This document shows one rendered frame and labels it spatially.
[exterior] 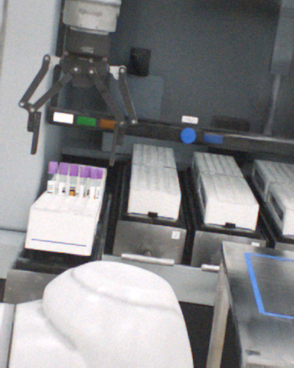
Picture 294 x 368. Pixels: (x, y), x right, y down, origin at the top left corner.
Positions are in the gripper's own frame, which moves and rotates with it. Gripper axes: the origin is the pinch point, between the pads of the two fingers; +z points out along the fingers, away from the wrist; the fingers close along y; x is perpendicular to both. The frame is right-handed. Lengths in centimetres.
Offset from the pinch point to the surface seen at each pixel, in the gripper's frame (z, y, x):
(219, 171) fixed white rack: 10, 31, 60
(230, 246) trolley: 13.8, 29.7, 5.9
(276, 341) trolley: 13, 31, -43
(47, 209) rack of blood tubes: 6.4, -1.8, -18.2
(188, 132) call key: -2.8, 20.5, 25.8
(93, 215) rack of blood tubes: 6.4, 5.1, -18.1
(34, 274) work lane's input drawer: 15.5, -2.1, -22.0
